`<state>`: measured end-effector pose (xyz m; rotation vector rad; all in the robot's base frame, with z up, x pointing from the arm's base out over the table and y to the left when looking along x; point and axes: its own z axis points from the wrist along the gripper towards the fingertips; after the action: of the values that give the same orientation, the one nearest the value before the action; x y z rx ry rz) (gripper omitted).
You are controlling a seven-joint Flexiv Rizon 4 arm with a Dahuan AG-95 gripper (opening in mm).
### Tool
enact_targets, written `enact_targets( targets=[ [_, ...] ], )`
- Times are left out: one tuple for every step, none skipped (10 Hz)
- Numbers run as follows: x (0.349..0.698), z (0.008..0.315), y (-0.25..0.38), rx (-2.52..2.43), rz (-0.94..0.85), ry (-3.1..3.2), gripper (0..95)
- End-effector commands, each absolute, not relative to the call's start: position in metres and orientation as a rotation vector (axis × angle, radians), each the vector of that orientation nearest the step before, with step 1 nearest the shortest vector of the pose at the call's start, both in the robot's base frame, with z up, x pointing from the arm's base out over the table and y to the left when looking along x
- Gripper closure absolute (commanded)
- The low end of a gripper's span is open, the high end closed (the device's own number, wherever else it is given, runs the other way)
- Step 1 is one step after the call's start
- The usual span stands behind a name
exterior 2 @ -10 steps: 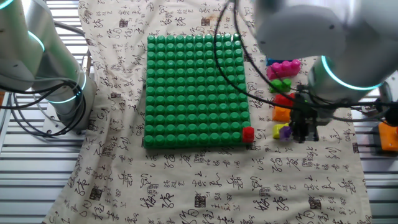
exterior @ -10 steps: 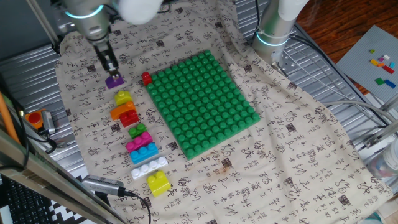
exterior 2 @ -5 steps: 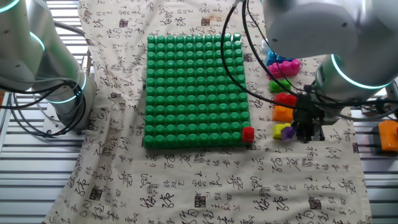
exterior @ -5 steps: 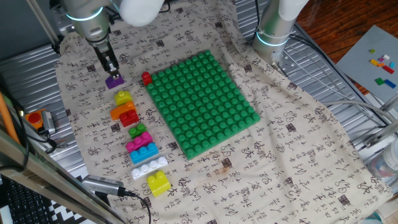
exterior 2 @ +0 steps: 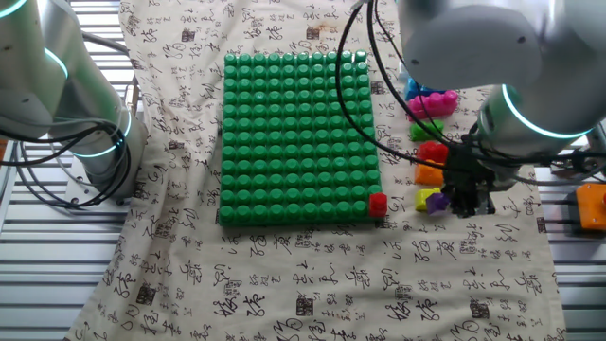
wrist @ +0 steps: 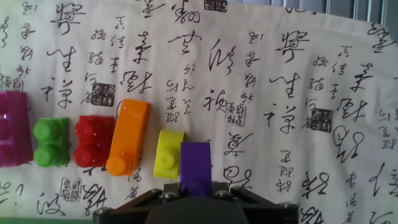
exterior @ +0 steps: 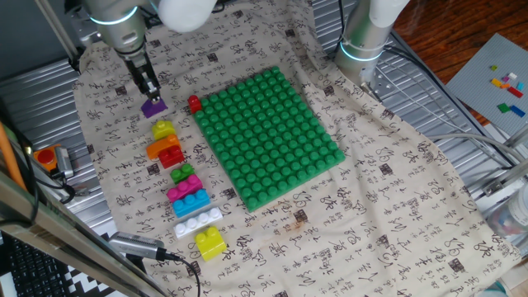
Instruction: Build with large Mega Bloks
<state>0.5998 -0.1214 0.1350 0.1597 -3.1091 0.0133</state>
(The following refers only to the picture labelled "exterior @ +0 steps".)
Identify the flat blue brick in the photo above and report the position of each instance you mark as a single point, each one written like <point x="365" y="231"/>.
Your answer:
<point x="517" y="111"/>

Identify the pink three-stud block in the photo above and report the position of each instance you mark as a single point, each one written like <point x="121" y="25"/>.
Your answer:
<point x="183" y="189"/>

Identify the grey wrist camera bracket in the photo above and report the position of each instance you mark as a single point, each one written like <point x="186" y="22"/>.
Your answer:
<point x="84" y="31"/>

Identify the small yellow block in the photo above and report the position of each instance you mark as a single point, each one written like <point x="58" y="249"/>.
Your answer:
<point x="163" y="130"/>

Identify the white four-stud block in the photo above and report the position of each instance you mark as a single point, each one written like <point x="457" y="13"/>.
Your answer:
<point x="196" y="222"/>

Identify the blue three-stud block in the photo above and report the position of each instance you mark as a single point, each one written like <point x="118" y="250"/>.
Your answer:
<point x="189" y="204"/>

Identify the black white pattern board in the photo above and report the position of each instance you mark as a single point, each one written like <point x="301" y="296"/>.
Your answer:
<point x="88" y="284"/>

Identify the green two-stud block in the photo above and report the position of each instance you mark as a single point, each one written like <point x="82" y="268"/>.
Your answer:
<point x="181" y="174"/>

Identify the tiny yellow brick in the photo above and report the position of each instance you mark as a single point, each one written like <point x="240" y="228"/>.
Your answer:
<point x="496" y="83"/>

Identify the flat red brick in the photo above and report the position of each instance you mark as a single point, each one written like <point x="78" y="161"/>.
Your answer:
<point x="515" y="92"/>

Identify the clear plastic jar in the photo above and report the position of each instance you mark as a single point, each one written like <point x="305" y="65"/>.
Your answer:
<point x="513" y="216"/>

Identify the tiny pink brick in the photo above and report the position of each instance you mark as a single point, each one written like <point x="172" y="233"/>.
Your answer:
<point x="505" y="78"/>

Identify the large yellow two-stud block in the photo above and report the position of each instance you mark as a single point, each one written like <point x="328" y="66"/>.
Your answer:
<point x="210" y="245"/>

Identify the green studded baseplate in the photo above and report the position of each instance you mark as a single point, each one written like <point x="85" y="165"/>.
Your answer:
<point x="268" y="140"/>

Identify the teal round container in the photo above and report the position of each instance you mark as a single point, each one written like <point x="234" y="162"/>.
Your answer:
<point x="495" y="290"/>

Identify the grey slanted rod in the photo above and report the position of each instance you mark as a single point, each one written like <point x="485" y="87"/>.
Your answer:
<point x="57" y="31"/>

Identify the tiny white brick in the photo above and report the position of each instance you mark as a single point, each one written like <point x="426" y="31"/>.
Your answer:
<point x="512" y="76"/>

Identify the beige calligraphy print cloth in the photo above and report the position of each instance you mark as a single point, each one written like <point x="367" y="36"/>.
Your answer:
<point x="371" y="206"/>

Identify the orange pole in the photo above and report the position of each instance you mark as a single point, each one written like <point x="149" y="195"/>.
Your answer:
<point x="10" y="161"/>

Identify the grey flat brick baseplate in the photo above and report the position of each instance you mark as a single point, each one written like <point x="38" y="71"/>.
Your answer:
<point x="474" y="86"/>

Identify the orange block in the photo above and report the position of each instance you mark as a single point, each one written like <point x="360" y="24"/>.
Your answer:
<point x="158" y="147"/>

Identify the black keyboard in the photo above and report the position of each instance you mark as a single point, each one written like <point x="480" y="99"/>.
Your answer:
<point x="33" y="272"/>

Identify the small red one-stud block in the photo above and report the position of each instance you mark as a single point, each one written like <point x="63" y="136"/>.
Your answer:
<point x="194" y="105"/>

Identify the aluminium frame bar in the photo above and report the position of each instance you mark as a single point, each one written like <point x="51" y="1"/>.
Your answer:
<point x="517" y="136"/>

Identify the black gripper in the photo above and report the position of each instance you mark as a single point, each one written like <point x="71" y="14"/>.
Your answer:
<point x="138" y="70"/>

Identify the tiny cyan brick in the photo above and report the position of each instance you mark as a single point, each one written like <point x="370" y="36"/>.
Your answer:
<point x="520" y="86"/>

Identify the red two-stud block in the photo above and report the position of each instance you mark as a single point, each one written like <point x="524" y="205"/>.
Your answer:
<point x="171" y="157"/>

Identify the grey depth camera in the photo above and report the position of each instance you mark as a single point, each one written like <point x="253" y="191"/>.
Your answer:
<point x="136" y="245"/>

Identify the silver metal box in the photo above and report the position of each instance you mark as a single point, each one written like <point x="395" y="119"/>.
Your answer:
<point x="64" y="161"/>

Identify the blurred metal frame bar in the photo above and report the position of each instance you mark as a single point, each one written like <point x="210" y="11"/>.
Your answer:
<point x="62" y="243"/>

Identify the flat green brick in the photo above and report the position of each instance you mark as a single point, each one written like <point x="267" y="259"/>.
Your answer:
<point x="503" y="107"/>

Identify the tiny orange brick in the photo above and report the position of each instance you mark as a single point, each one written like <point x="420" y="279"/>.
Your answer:
<point x="505" y="86"/>

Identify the purple block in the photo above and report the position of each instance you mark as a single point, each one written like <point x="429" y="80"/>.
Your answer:
<point x="153" y="109"/>

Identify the aluminium bar with bracket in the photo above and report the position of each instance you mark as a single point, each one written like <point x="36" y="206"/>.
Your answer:
<point x="505" y="179"/>

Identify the black rod clamp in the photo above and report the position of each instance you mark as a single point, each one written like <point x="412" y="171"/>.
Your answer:
<point x="75" y="62"/>

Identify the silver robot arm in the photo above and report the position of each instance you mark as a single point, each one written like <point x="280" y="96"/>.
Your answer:
<point x="115" y="20"/>

